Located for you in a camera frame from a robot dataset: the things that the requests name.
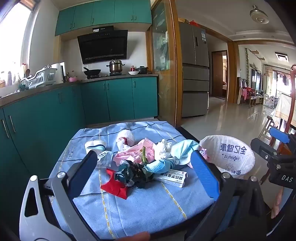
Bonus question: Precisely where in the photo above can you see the teal base cabinets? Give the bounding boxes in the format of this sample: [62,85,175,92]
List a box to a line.
[0,76,159,232]

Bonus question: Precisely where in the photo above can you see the ceiling fan light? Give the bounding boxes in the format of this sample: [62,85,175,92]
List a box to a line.
[249,5,269,24]

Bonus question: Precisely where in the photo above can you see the white and blue paper cup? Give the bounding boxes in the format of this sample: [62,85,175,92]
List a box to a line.
[84,140,107,154]

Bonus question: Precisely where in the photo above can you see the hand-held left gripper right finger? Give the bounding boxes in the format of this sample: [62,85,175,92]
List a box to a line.
[185,150,273,241]

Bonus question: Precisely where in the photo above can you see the white plastic bag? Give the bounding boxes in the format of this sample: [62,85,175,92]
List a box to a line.
[116,131,136,151]

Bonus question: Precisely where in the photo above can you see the person's right hand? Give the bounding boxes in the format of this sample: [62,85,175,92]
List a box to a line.
[270,185,286,219]

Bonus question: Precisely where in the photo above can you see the white electric kettle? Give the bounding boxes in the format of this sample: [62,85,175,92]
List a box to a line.
[51,62,66,84]

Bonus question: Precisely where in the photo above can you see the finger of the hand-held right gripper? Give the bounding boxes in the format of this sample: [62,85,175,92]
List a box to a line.
[269,127,291,153]
[251,138,279,161]

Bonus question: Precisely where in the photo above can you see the crumpled white tissue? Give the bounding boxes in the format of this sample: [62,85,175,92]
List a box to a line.
[154,138,174,160]

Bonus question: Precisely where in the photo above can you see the red paper scrap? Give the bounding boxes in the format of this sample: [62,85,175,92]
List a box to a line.
[100,169,130,200]

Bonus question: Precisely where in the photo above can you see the white dish rack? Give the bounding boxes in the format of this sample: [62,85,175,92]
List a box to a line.
[20,65,58,88]

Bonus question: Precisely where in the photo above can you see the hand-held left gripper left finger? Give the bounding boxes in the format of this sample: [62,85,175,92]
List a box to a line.
[20,150,99,241]

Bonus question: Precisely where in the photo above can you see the teal wall cabinets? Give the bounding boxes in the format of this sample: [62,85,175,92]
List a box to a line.
[55,0,152,36]

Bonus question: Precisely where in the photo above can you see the light blue face mask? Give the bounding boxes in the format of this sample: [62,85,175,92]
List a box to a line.
[171,140,199,165]

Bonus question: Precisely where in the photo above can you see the black range hood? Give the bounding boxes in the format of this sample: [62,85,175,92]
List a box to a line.
[77,26,128,65]

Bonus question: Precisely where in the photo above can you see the wooden framed glass door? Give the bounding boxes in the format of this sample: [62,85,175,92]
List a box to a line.
[151,0,182,127]

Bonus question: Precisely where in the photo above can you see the white ointment box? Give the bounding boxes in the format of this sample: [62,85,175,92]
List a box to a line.
[154,169,188,188]

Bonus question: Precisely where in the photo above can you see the dark green wrapper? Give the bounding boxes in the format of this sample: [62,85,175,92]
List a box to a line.
[114,160,154,189]

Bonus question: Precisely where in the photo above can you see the grey refrigerator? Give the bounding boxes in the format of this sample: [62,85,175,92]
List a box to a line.
[179,22,210,118]

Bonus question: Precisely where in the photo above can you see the blue checked tablecloth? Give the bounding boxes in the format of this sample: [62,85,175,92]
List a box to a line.
[50,120,215,240]

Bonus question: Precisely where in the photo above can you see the black wok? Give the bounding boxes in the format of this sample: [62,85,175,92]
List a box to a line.
[83,67,102,77]

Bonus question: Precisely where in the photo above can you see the stainless steel pot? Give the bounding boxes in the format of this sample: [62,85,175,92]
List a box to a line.
[106,59,126,74]

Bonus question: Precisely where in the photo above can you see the crushed clear plastic bottle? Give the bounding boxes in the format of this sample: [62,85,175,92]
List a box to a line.
[97,151,114,168]

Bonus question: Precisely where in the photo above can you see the bin with white bag liner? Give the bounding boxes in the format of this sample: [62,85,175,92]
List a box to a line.
[199,134,256,180]

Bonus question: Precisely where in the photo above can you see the pink plastic bag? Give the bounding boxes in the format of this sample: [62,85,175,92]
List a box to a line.
[113,138,158,166]

